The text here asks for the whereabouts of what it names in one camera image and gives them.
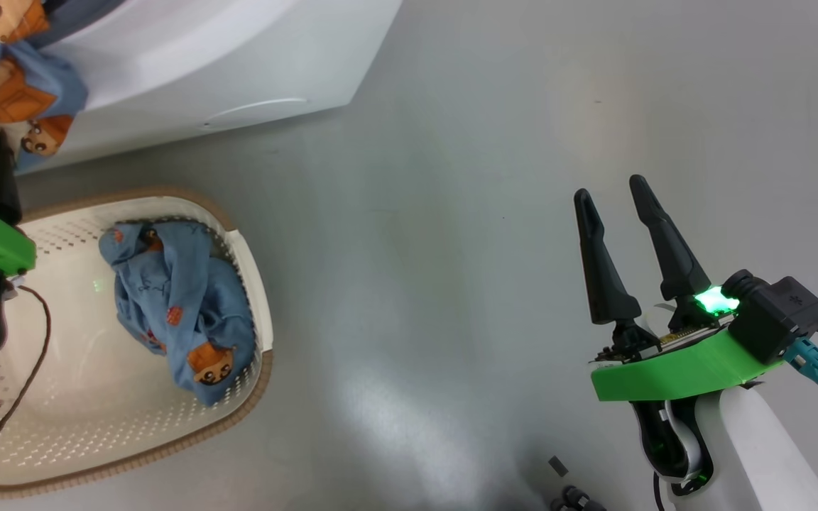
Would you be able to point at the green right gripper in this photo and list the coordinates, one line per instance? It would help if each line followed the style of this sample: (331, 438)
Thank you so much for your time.
(664, 369)

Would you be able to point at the blue bear-print garment cream lining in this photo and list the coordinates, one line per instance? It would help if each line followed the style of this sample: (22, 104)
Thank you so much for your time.
(11, 78)

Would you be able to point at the black robot base knob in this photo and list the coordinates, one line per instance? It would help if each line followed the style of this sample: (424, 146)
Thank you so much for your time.
(576, 500)

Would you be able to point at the white front-load washing machine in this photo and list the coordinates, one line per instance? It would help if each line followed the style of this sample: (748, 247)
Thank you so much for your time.
(203, 57)

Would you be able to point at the cream perforated laundry basket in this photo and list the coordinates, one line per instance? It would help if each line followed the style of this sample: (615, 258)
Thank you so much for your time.
(96, 426)

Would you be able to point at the round white filter cover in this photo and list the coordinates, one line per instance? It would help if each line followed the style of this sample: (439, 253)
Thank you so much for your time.
(260, 113)

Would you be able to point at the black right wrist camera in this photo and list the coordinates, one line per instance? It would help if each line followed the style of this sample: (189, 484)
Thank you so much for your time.
(782, 312)

